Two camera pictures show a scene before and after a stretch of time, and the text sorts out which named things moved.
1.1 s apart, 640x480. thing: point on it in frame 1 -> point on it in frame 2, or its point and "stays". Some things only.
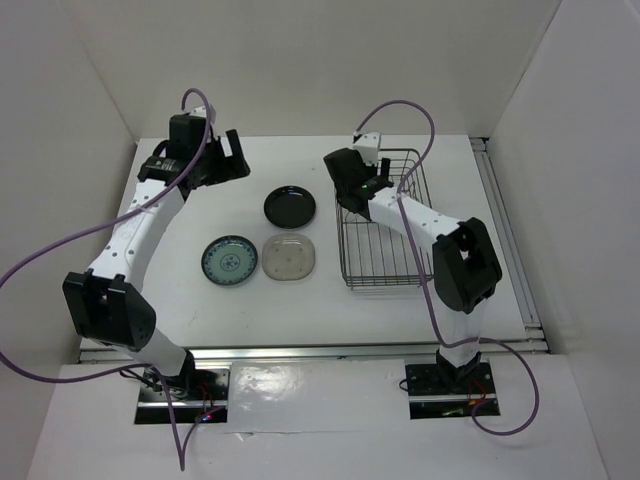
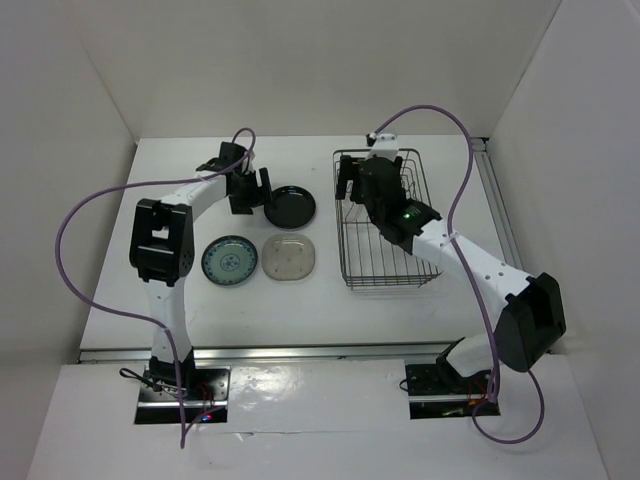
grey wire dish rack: [376, 250] stays
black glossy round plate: [290, 207] stays
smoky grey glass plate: [288, 256] stays
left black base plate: [193, 395] stays
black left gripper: [232, 166] -> [258, 196]
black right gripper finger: [385, 169] -> [397, 172]
